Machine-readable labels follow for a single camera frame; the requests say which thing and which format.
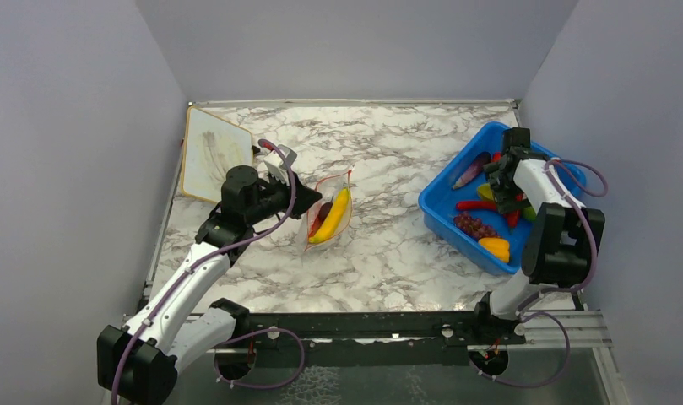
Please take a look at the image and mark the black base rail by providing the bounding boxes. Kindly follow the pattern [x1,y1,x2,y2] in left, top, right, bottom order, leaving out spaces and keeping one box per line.
[211,299,526,370]

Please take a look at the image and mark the yellow toy star fruit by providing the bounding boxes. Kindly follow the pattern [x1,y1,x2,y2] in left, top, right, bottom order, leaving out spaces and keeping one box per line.
[476,183,495,202]

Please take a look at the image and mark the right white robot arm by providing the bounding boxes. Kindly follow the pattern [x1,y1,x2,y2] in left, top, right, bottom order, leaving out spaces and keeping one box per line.
[469,127,605,343]

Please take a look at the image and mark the clear orange zip bag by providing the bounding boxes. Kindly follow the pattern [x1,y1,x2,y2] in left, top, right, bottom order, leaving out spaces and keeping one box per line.
[300,169,353,252]

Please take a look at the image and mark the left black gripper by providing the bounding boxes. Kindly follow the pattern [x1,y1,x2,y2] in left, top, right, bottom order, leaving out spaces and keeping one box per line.
[246,168,323,225]

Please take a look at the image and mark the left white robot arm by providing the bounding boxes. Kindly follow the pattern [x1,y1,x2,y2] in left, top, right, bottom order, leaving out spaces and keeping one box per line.
[96,165,322,404]

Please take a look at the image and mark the orange toy bell pepper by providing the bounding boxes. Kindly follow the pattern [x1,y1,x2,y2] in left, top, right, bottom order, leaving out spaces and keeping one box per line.
[478,237,511,263]

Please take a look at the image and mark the purple toy grapes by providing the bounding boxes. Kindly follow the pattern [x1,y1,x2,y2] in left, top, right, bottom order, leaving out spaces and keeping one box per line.
[453,211,499,240]

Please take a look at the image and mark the red toy chili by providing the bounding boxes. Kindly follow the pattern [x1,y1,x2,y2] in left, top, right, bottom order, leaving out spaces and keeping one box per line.
[455,200,497,212]
[505,193,524,232]

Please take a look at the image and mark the white board yellow rim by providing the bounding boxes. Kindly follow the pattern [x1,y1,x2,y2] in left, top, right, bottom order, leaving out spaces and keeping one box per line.
[180,106,253,203]

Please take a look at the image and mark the purple toy eggplant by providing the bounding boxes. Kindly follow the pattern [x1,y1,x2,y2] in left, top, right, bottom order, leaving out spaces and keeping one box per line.
[452,152,492,190]

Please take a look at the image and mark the yellow toy banana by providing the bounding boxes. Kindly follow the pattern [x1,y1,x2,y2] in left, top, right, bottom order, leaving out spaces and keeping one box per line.
[308,188,350,244]

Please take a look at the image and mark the green toy lime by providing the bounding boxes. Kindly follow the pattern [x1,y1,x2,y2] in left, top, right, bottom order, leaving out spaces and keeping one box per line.
[522,206,536,222]

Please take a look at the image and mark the blue plastic bin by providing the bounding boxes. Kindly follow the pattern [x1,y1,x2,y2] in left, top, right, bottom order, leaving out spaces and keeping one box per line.
[419,122,586,275]

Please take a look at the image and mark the brown toy plum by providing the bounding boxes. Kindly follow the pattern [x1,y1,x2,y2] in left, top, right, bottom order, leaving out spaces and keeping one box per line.
[308,202,333,237]

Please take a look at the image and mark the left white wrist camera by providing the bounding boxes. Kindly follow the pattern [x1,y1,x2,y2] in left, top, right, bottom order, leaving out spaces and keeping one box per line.
[263,145,297,186]

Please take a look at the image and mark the aluminium frame rail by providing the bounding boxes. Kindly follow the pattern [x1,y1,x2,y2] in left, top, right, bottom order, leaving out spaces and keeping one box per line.
[518,310,614,349]

